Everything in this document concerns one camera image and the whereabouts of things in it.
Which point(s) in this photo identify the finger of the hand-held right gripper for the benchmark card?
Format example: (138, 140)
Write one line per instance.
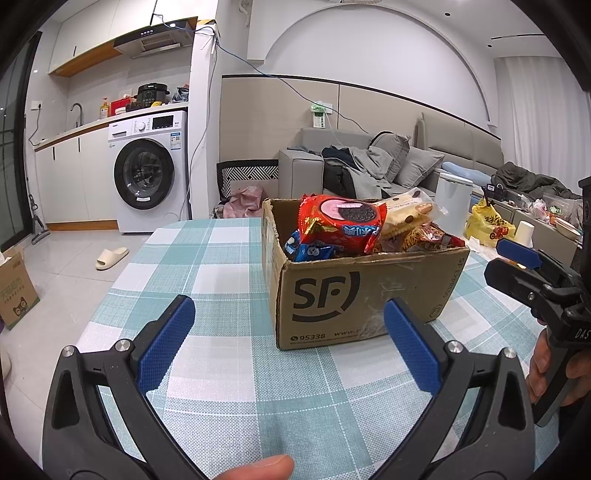
(512, 279)
(519, 253)

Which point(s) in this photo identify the beige slipper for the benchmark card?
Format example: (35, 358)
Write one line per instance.
(112, 258)

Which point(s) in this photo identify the printed floor cardboard box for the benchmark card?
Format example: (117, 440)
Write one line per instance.
(18, 295)

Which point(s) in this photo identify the range hood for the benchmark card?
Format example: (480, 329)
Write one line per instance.
(157, 41)

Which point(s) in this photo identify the white trash can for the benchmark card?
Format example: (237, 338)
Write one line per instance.
(455, 203)

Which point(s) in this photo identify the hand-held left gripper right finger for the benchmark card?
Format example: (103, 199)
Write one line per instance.
(411, 341)

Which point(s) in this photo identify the dark jacket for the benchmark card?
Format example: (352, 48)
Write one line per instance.
(337, 173)

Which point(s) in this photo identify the wall control panel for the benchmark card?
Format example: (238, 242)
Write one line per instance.
(321, 117)

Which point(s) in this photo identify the metal faucet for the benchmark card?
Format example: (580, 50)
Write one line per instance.
(77, 107)

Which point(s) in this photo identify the grey cushion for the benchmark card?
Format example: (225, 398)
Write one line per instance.
(392, 152)
(420, 168)

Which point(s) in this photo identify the white paper cup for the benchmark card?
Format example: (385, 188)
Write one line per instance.
(524, 233)

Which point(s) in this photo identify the person's right hand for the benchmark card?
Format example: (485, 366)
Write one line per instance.
(538, 369)

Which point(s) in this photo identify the grey sofa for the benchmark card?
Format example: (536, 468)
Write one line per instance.
(300, 170)

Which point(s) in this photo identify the checked tablecloth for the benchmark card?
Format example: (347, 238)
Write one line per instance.
(207, 277)

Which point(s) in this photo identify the brown cardboard box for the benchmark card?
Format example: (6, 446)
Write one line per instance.
(369, 295)

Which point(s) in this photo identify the light blue pillow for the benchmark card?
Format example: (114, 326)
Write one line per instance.
(464, 170)

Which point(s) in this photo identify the red noodle snack bag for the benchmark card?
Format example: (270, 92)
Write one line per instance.
(429, 235)

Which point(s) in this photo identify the yellow plastic bag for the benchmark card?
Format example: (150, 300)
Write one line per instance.
(485, 226)

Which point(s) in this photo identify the grey side table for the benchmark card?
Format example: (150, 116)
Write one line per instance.
(554, 249)

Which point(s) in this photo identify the upper kitchen cabinet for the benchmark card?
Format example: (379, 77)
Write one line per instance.
(83, 41)

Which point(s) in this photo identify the kitchen cabinet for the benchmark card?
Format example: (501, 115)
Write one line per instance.
(83, 41)
(74, 180)

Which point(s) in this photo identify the bowl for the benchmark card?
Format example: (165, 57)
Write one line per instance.
(567, 228)

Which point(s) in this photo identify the pink cloth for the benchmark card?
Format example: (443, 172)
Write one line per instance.
(244, 203)

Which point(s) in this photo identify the red cookie packet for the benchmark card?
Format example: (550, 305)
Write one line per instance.
(341, 221)

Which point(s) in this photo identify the blue cookie packet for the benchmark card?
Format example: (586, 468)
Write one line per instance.
(304, 251)

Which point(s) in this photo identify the yellow bottle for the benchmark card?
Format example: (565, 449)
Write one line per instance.
(104, 110)

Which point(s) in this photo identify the dark blanket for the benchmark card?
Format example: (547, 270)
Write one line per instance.
(526, 180)

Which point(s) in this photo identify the black pressure cooker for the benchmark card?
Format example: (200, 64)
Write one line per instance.
(152, 94)

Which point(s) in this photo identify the clear bread packet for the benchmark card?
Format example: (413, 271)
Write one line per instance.
(406, 210)

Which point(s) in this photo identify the grey clothes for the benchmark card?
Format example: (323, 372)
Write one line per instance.
(369, 170)

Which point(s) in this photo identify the dark glass door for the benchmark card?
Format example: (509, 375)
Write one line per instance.
(14, 161)

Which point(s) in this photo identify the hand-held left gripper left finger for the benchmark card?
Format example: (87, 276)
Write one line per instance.
(166, 341)

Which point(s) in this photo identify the red box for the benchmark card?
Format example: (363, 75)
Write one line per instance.
(122, 105)

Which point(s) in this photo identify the white curtain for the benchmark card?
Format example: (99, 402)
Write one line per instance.
(531, 115)

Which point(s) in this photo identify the lower kitchen cabinet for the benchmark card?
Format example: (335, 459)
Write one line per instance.
(74, 180)

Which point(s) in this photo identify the white washing machine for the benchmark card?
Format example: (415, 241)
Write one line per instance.
(147, 175)

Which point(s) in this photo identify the person's left hand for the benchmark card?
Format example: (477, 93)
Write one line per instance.
(258, 468)

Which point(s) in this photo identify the black white patterned bag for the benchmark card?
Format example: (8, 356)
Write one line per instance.
(247, 173)

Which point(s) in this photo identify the floor mop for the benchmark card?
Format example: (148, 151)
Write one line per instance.
(39, 230)

